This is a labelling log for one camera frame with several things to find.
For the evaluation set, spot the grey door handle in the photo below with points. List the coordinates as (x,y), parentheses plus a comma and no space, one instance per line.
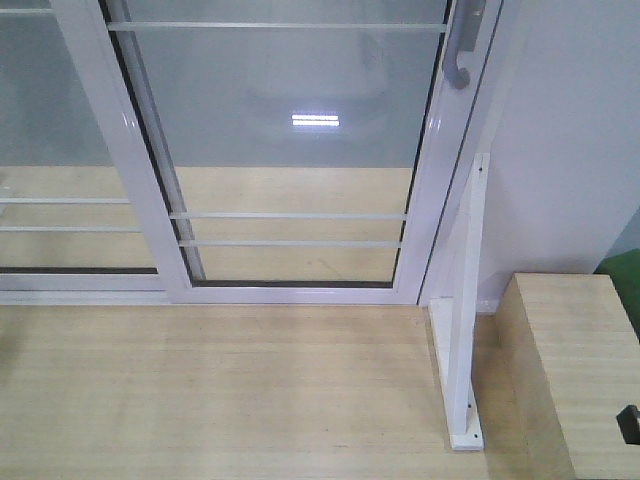
(464,27)

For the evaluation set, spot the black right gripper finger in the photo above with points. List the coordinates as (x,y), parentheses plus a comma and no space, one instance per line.
(628,422)

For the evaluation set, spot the white door frame post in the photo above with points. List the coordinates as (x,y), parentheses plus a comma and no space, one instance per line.
(463,123)

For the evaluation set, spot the light wooden box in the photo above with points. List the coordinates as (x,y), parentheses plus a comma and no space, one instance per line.
(574,360)

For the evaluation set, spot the white sliding glass door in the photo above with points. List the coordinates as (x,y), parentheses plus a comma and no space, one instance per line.
(131,145)

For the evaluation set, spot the white wooden support brace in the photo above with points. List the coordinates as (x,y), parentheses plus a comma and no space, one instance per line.
(453,315)

